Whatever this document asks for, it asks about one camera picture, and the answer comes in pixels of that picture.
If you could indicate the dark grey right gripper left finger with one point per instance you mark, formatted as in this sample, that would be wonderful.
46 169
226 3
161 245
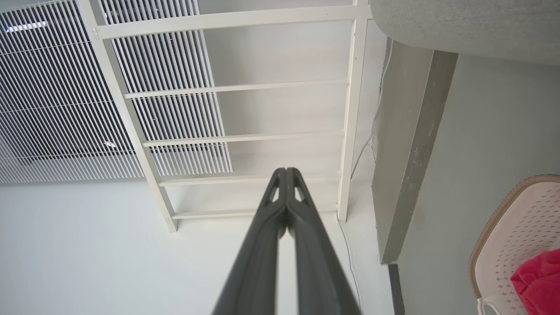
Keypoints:
258 262

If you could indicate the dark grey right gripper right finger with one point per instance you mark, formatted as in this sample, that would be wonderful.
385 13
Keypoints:
319 271

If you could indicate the white perforated laundry basket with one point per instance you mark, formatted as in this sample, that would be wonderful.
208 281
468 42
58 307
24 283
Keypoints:
516 227

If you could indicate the black baseboard strip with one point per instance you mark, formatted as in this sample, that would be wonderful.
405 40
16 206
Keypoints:
396 291

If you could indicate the grey concrete raised step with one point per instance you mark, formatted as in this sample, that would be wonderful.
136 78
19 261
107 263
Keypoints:
407 153

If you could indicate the red white sports garment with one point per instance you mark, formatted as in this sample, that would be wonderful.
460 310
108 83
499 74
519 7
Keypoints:
540 284

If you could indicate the white wooden railing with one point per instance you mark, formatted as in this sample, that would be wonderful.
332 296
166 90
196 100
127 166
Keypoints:
227 19

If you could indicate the white slatted vent panel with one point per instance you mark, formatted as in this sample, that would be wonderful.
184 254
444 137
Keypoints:
43 87

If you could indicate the grey fabric sofa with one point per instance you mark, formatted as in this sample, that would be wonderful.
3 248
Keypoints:
472 22

